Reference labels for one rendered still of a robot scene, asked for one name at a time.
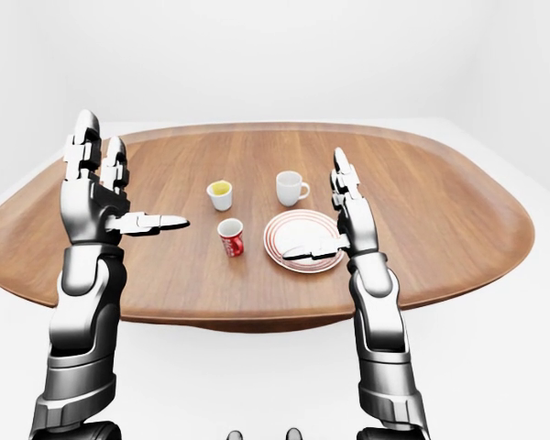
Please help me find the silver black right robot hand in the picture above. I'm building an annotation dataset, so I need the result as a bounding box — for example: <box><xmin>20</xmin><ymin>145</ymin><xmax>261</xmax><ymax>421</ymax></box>
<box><xmin>281</xmin><ymin>147</ymin><xmax>380</xmax><ymax>263</ymax></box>

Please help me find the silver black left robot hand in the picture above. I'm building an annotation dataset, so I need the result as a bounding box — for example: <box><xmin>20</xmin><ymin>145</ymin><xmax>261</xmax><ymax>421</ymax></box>
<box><xmin>59</xmin><ymin>108</ymin><xmax>192</xmax><ymax>248</ymax></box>

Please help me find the white plate with red rings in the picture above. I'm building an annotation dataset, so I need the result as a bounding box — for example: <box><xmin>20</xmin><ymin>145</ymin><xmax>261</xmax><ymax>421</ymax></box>
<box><xmin>263</xmin><ymin>209</ymin><xmax>347</xmax><ymax>275</ymax></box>

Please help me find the red mug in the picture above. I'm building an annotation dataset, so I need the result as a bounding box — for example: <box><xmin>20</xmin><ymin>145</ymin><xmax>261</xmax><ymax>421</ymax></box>
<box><xmin>216</xmin><ymin>218</ymin><xmax>246</xmax><ymax>259</ymax></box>

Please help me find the round brown wooden table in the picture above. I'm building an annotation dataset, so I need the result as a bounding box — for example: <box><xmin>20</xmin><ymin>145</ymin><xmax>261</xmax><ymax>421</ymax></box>
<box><xmin>0</xmin><ymin>121</ymin><xmax>536</xmax><ymax>335</ymax></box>

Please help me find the white cup with yellow inside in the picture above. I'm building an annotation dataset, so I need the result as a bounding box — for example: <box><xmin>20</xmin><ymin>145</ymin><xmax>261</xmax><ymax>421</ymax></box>
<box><xmin>205</xmin><ymin>180</ymin><xmax>235</xmax><ymax>213</ymax></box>

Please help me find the white mug with handle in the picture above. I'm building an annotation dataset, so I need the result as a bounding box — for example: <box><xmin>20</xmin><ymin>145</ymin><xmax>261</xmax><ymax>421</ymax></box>
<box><xmin>275</xmin><ymin>170</ymin><xmax>312</xmax><ymax>207</ymax></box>

